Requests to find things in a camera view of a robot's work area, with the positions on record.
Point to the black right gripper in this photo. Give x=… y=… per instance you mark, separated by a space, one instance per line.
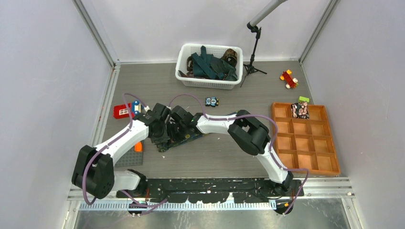
x=169 y=128

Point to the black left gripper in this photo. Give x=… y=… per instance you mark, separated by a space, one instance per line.
x=165 y=137

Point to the blue yellow floral tie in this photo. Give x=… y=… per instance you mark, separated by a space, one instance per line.
x=180 y=142

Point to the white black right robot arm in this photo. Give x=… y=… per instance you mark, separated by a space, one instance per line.
x=251 y=135

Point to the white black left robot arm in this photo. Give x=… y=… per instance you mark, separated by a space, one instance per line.
x=94 y=170

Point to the red toy house block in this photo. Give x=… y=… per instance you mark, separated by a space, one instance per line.
x=121 y=111

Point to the orange grey toy block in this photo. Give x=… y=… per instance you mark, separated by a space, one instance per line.
x=133 y=157

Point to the blue owl toy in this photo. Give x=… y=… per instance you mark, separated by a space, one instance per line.
x=211 y=102

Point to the dark floral tie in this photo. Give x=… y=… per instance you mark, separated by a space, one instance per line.
x=186 y=75

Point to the dark green tie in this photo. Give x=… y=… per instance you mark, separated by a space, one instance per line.
x=206 y=66

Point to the white plastic basket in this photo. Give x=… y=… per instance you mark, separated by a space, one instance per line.
x=217 y=51

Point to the brown patterned rolled tie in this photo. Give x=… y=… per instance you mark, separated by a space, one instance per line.
x=230 y=57

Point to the black tripod stand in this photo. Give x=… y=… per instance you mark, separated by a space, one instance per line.
x=250 y=69

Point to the red toy car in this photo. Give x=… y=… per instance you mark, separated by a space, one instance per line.
x=290 y=82

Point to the green toy block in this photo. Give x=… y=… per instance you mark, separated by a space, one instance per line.
x=303 y=99

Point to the orange wooden compartment tray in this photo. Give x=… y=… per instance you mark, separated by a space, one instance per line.
x=305 y=143

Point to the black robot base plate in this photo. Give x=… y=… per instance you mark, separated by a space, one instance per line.
x=211 y=190

